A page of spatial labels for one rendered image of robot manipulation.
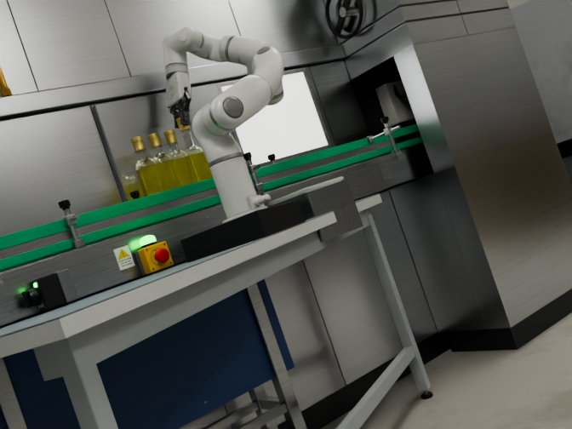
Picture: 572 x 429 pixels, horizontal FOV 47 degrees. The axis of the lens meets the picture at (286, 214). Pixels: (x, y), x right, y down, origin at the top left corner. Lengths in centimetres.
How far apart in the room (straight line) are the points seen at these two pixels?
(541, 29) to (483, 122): 209
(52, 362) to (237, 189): 74
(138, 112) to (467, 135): 127
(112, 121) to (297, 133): 74
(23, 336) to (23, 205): 103
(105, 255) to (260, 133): 91
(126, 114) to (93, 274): 66
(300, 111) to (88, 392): 173
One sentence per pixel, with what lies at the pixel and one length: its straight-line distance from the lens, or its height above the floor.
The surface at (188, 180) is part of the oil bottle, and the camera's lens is 212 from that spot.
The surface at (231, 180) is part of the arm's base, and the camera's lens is 171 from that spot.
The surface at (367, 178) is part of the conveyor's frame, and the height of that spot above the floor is 82.
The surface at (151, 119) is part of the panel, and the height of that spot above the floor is 124.
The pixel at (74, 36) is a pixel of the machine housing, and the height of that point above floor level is 156.
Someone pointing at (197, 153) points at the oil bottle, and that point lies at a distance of 216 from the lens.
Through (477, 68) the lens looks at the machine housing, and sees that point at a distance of 289.
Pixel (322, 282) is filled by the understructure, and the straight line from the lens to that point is 255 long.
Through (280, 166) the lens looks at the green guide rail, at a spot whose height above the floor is 95.
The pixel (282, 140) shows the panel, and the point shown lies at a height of 106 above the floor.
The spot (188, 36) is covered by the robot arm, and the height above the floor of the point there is 142.
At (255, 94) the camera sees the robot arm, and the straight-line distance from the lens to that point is 174.
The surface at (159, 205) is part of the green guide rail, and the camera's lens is 194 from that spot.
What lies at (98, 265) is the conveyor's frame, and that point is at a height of 82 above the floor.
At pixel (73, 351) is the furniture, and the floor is 69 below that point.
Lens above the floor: 78
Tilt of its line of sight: level
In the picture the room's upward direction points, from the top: 19 degrees counter-clockwise
